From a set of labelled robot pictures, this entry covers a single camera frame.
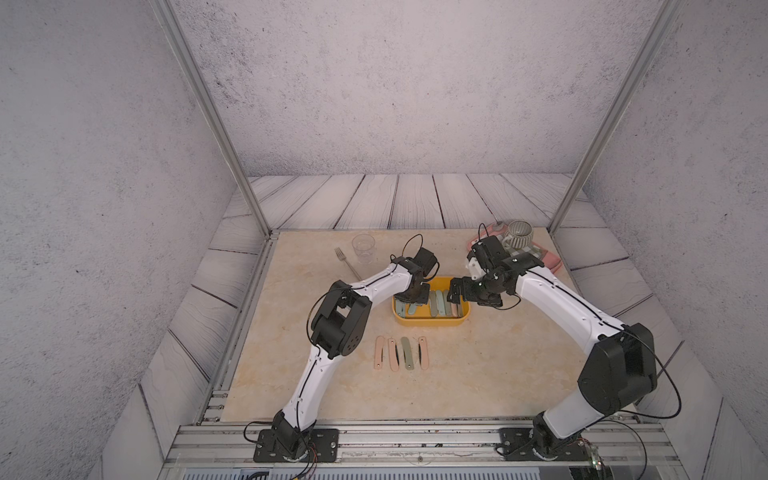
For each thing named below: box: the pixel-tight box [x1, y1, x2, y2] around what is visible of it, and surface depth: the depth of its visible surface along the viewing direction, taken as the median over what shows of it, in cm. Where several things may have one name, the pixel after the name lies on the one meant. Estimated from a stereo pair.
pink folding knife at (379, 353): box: [374, 336, 385, 371], surface depth 91 cm
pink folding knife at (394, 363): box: [388, 338, 399, 372], surface depth 90 cm
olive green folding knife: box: [401, 336, 415, 370], surface depth 91 cm
